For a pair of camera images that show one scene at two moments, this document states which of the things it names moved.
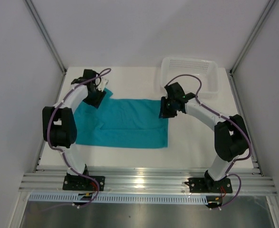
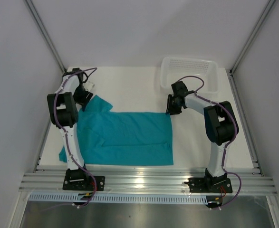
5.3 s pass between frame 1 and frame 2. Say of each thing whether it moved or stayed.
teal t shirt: moved
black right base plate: stayed
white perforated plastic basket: stayed
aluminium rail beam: stayed
